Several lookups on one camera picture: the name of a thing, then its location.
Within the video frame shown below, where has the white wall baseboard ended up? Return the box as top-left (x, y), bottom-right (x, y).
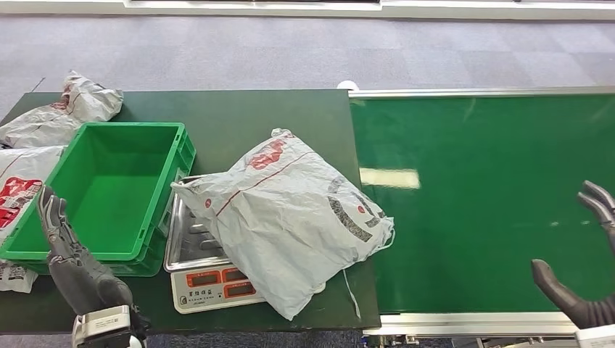
top-left (0, 0), bottom-right (615, 21)

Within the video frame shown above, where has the electronic scale with steel tray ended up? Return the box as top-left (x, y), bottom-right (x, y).
top-left (163, 175), bottom-right (326, 315)

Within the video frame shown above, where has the grey courier bag black print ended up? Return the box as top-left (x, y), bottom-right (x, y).
top-left (171, 128), bottom-right (396, 321)

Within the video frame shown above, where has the crumpled grey courier bag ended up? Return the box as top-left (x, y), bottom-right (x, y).
top-left (0, 70), bottom-right (125, 149)

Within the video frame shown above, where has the grey courier bag red print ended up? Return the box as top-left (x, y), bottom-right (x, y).
top-left (0, 145), bottom-right (66, 294)

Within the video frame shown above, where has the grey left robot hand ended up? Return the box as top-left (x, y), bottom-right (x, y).
top-left (37, 186), bottom-right (136, 317)

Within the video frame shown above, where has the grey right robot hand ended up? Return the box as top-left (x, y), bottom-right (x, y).
top-left (531, 180), bottom-right (615, 330)

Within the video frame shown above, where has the green belt conveyor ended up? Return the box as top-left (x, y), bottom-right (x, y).
top-left (348, 86), bottom-right (615, 348)

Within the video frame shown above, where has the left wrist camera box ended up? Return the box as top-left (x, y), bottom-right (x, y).
top-left (72, 305), bottom-right (133, 348)

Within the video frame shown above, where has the green plastic crate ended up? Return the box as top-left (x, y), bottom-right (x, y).
top-left (0, 122), bottom-right (197, 278)

